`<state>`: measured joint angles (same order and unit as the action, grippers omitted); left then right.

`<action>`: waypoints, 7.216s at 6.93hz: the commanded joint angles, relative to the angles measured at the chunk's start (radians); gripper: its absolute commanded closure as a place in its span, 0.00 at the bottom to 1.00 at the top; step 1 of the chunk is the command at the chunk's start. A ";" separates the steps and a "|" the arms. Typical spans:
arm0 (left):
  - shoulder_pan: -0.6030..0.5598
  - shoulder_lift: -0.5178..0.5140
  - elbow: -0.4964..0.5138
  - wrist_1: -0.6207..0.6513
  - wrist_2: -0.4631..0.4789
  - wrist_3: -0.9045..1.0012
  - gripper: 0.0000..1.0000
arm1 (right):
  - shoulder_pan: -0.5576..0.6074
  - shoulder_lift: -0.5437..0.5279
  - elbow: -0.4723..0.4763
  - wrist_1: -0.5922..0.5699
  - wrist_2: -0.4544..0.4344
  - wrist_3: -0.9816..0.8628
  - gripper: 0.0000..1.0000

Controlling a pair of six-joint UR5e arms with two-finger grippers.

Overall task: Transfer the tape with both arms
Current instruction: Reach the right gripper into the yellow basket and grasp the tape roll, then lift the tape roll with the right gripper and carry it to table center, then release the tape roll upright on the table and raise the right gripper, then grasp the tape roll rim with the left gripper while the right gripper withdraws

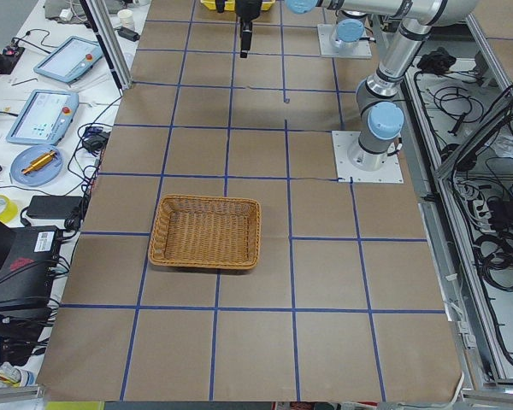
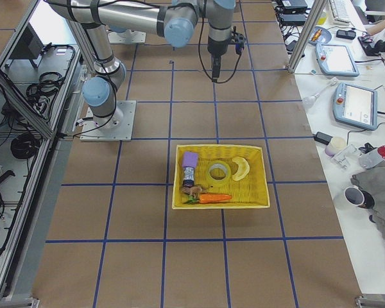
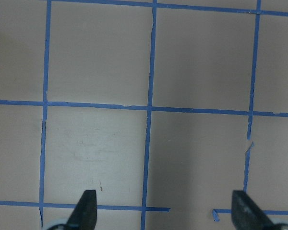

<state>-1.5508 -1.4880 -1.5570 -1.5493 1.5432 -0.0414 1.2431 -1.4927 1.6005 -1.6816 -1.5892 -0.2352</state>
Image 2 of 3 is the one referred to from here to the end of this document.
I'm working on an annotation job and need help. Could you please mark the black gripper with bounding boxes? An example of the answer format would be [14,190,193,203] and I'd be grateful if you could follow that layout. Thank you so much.
[207,28,228,82]

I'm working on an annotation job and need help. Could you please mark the yellow tape roll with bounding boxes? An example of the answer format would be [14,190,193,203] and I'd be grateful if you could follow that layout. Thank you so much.
[205,160,231,187]

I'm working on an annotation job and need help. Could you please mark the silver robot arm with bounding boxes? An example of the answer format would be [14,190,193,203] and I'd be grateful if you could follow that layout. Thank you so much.
[48,1,238,130]

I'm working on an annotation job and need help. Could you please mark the purple sponge block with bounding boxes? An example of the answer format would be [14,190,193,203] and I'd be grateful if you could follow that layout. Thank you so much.
[182,151,199,168]

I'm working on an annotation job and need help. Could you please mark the light bulb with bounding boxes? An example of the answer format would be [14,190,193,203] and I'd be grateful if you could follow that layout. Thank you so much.
[302,77,339,110]

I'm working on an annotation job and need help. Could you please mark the banana slice toy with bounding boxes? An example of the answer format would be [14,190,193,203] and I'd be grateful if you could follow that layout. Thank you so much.
[232,157,250,182]

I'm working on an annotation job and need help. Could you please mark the blue bowl with orange item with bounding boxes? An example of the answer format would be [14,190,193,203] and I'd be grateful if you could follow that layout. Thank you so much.
[309,26,332,45]

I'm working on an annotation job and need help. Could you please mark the yellow woven basket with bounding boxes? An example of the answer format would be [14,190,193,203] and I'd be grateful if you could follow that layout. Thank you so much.
[172,144,270,210]

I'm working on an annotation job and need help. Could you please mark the teach pendant far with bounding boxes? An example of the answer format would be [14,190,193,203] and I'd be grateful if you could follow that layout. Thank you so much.
[315,43,359,77]

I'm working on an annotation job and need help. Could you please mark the teach pendant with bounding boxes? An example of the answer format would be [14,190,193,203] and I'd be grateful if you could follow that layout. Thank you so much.
[332,82,378,131]
[315,43,359,77]

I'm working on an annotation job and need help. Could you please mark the brown toy dinosaur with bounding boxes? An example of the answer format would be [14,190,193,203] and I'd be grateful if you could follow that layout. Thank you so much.
[180,185,209,198]

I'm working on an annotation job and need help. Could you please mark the black power adapter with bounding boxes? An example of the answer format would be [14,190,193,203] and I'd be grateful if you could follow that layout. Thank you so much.
[313,132,333,145]

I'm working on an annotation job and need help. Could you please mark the orange toy carrot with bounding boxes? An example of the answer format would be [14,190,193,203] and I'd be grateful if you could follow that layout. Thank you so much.
[185,193,232,204]

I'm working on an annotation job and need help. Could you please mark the lavender cream jar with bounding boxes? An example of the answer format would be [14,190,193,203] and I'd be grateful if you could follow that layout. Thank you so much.
[325,137,347,157]

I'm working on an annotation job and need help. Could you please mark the teach pendant near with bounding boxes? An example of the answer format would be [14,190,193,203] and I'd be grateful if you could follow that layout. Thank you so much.
[332,82,378,131]

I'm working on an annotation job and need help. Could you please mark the clear plastic bottle red cap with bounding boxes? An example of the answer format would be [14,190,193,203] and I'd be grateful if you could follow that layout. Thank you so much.
[358,145,385,169]

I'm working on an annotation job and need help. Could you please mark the black monitor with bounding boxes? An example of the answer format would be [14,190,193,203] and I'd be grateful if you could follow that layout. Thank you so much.
[6,23,44,68]

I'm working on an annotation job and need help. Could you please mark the white mug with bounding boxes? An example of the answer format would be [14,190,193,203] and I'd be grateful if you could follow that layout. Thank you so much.
[343,186,375,209]

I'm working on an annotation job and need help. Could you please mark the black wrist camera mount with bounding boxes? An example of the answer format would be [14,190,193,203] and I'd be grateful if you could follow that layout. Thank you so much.
[228,26,246,56]

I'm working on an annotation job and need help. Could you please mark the aluminium frame post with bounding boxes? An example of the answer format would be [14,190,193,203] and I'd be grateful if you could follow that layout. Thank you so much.
[287,0,327,73]

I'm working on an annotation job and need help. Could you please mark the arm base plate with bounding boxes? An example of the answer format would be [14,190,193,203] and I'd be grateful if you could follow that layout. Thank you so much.
[80,101,137,142]

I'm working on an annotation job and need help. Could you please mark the coiled black cable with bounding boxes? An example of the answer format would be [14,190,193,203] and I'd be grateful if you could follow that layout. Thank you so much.
[10,132,41,160]

